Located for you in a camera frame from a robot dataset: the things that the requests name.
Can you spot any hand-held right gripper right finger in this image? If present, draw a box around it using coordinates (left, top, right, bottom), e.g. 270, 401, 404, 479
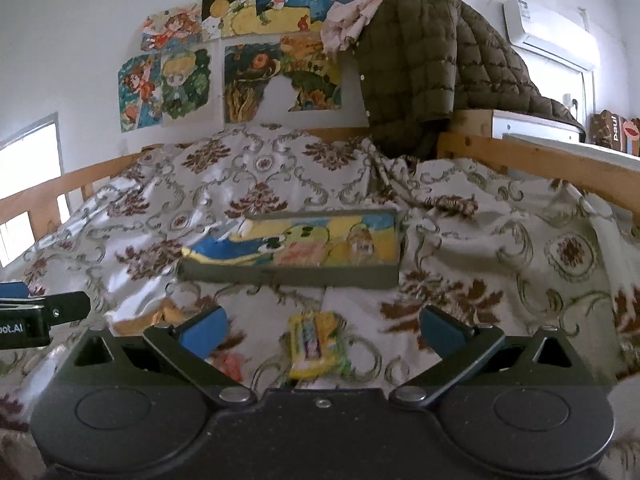
390, 305, 586, 407

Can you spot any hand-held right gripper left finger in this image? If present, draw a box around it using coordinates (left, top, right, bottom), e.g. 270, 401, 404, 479
65, 306, 258, 407

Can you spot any yellow snack packet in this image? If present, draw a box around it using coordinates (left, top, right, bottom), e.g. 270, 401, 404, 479
285, 311, 348, 380

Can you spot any pile of assorted snack packets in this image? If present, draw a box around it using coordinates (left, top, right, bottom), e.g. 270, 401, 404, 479
176, 208, 405, 290

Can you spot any window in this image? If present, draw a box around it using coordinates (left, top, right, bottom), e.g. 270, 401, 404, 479
0, 112, 67, 268

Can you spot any beige floral fleece blanket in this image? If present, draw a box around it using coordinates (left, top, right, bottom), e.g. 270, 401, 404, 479
0, 152, 640, 480

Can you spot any satin floral quilt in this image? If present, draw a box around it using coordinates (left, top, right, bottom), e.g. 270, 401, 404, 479
0, 122, 408, 361

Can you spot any cartoon print sheet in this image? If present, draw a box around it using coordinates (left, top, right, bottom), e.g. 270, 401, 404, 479
0, 109, 640, 241

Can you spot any white storage box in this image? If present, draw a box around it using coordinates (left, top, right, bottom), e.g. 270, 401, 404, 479
492, 109, 587, 143

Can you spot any olive quilted jacket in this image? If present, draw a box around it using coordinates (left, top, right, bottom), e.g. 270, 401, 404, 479
352, 0, 586, 158

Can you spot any white air conditioner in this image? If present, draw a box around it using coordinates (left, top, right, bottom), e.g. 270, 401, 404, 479
502, 0, 601, 72

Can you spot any pink frilled cloth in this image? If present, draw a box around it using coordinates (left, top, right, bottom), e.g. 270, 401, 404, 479
320, 0, 453, 56

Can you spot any blonde figure green wall poster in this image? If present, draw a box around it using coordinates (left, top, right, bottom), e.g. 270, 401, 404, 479
118, 49, 212, 134

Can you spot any brown forest wall poster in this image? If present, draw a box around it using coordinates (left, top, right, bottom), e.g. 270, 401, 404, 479
223, 35, 344, 124

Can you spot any red-haired figure wall poster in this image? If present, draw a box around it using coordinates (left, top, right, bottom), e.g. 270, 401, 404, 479
140, 6, 204, 54

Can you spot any yellow and white wall poster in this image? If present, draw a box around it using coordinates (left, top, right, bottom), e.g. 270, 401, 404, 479
201, 0, 257, 41

